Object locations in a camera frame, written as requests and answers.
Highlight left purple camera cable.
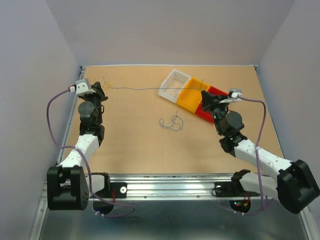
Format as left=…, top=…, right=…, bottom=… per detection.
left=46, top=89, right=136, bottom=218

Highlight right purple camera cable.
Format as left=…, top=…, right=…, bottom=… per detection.
left=233, top=97, right=275, bottom=216

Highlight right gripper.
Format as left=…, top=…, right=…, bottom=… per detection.
left=202, top=90, right=232, bottom=136

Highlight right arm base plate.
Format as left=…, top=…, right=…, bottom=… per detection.
left=210, top=181, right=249, bottom=198

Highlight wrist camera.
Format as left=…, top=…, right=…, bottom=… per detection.
left=219, top=88, right=242, bottom=104
left=68, top=78, right=92, bottom=96

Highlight red plastic bin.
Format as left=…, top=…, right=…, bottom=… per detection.
left=194, top=86, right=228, bottom=124

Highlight white plastic bin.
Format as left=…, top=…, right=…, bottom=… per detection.
left=157, top=69, right=191, bottom=103

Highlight purple camera cable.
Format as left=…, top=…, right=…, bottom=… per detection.
left=233, top=97, right=275, bottom=216
left=46, top=89, right=136, bottom=218

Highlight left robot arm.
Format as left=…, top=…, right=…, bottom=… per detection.
left=46, top=78, right=111, bottom=211

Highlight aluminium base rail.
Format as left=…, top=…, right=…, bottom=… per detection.
left=41, top=173, right=308, bottom=201

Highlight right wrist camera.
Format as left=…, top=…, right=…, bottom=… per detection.
left=219, top=88, right=242, bottom=104

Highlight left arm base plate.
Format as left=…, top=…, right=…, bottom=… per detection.
left=92, top=181, right=128, bottom=199

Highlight yellow plastic bin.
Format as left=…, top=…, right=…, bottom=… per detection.
left=176, top=77, right=210, bottom=114

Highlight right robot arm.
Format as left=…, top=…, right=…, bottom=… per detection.
left=201, top=89, right=320, bottom=214

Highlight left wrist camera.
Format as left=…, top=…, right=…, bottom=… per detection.
left=68, top=78, right=92, bottom=96

